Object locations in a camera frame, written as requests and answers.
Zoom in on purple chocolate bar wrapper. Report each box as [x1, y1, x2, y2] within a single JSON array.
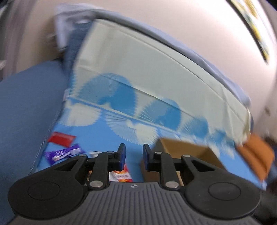
[[45, 144, 84, 165]]

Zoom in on orange white snack packet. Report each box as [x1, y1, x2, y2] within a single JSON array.
[[109, 164, 133, 182]]

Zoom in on cardboard box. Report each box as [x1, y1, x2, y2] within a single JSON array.
[[140, 138, 228, 187]]

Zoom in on red snack bar wrapper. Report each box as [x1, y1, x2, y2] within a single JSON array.
[[48, 132, 76, 147]]

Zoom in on blue fan-pattern sofa cover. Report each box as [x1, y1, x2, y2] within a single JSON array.
[[32, 19, 267, 191]]

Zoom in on orange cushion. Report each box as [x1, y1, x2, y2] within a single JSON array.
[[236, 134, 275, 181]]

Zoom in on light blue sheet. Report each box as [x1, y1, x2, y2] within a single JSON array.
[[55, 3, 251, 107]]

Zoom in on framed yellow picture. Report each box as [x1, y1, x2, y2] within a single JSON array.
[[228, 0, 270, 63]]

